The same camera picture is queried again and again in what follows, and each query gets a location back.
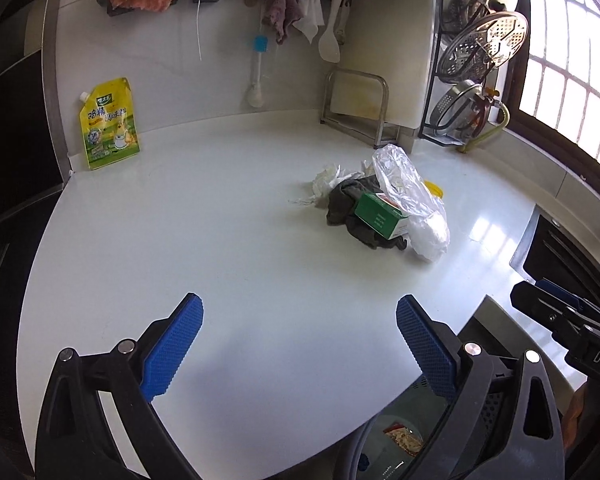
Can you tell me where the person's right hand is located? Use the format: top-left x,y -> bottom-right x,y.
565,382 -> 600,456

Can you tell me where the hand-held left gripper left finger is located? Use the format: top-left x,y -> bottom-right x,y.
34,292 -> 205,480

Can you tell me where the red white snack wrapper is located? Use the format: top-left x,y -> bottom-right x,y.
382,422 -> 426,456

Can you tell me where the clear plastic bag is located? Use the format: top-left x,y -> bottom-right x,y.
371,144 -> 451,263

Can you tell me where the yellow hose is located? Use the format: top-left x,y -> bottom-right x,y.
457,102 -> 511,155

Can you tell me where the dark grey cloth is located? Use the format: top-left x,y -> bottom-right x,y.
325,175 -> 410,251

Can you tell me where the purple dishcloth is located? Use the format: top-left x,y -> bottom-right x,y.
261,0 -> 302,45

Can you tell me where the black wire dish rack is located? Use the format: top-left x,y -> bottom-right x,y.
419,0 -> 503,147

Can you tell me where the steel cutting board rack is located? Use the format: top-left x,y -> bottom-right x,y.
320,70 -> 401,148

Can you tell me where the white tissue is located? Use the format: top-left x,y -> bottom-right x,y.
290,161 -> 363,208

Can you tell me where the white bottle brush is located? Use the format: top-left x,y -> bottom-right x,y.
247,35 -> 270,108

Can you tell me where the steel steamer plate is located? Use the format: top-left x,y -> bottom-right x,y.
440,10 -> 530,83

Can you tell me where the barred window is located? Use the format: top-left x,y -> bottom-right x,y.
517,0 -> 600,168

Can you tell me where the green cardboard box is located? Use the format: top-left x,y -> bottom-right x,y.
354,191 -> 411,241

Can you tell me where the white hanging cloth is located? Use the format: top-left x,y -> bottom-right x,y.
292,0 -> 326,45

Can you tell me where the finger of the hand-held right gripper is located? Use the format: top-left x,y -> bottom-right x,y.
536,278 -> 600,313
510,281 -> 586,336

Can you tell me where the steel perforated colander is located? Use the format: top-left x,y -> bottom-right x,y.
425,80 -> 486,136

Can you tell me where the black steel-rimmed sink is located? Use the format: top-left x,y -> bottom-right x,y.
510,207 -> 600,306

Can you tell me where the yellow seasoning pouch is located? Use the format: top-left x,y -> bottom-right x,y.
77,77 -> 142,171

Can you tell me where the brown rimmed pot lid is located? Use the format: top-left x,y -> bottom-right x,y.
472,92 -> 496,133

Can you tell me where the white rice paddle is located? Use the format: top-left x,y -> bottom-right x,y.
318,0 -> 343,64

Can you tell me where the grey perforated waste bin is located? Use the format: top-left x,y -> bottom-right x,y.
332,375 -> 511,480

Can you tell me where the white cutting board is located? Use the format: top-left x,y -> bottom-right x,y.
330,0 -> 438,131

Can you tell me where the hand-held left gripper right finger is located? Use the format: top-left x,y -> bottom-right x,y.
396,295 -> 566,480

